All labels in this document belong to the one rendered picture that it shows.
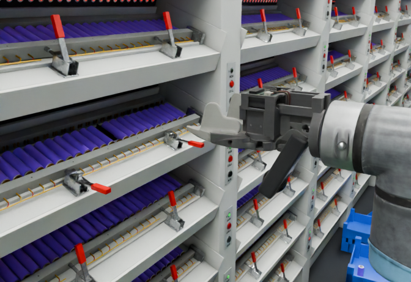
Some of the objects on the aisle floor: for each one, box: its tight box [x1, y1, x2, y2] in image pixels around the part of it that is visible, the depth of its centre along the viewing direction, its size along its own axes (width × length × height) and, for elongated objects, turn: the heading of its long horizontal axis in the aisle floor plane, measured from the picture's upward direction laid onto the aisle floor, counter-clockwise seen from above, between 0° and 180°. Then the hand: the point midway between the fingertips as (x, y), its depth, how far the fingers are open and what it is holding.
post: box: [272, 0, 335, 282], centre depth 170 cm, size 20×9×181 cm, turn 56°
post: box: [154, 0, 242, 282], centre depth 114 cm, size 20×9×181 cm, turn 56°
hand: (205, 128), depth 68 cm, fingers open, 6 cm apart
